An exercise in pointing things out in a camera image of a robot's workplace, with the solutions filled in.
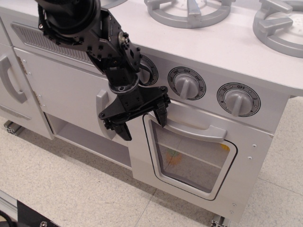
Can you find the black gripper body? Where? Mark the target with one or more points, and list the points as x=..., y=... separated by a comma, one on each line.
x=128, y=106

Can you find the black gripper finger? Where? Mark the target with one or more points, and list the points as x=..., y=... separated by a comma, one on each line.
x=160, y=112
x=123, y=131

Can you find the silver oven door handle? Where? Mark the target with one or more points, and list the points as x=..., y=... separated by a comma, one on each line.
x=210, y=134

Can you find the white toy oven door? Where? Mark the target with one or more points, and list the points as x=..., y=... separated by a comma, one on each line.
x=207, y=176

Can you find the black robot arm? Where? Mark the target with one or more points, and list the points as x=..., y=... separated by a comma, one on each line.
x=84, y=25

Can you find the left grey oven knob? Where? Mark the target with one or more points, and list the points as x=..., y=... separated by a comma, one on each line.
x=148, y=74

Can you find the grey oven knob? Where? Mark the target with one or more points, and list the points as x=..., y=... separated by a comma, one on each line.
x=186, y=83
x=148, y=74
x=238, y=99

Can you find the middle grey oven knob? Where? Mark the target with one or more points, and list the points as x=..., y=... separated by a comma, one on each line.
x=186, y=83

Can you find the right grey oven knob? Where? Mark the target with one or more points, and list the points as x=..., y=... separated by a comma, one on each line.
x=238, y=99

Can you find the white cabinet door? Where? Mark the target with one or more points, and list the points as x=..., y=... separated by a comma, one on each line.
x=66, y=92

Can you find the yellow toy corn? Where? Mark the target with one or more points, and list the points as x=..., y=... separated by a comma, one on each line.
x=225, y=147

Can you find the white toy kitchen unit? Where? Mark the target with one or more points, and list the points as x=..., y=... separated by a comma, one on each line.
x=81, y=179

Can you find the far left white door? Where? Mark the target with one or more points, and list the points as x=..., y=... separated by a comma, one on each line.
x=18, y=102

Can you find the centre silver stove burner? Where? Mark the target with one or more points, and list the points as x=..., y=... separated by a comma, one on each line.
x=194, y=17

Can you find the silver stove burner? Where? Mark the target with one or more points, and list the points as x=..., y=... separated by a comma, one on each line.
x=194, y=17
x=279, y=25

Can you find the silver toy sink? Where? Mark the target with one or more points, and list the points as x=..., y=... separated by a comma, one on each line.
x=111, y=3

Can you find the silver vent grille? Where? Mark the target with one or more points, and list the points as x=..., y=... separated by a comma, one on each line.
x=34, y=37

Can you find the right silver stove burner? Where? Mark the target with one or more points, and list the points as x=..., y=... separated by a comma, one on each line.
x=279, y=25

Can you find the silver cabinet door handle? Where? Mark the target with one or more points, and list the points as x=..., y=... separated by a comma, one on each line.
x=101, y=102

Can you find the left aluminium frame rail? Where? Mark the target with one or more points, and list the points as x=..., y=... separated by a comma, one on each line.
x=13, y=128

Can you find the aluminium frame rail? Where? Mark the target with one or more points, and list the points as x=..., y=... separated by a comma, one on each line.
x=13, y=128
x=220, y=221

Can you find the far left silver handle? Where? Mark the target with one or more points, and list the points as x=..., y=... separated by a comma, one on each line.
x=5, y=65

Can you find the right aluminium frame rail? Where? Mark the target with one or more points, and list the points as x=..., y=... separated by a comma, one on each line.
x=220, y=221

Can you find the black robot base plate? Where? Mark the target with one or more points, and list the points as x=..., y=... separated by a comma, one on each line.
x=32, y=218

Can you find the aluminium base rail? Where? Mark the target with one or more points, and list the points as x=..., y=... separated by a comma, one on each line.
x=8, y=204

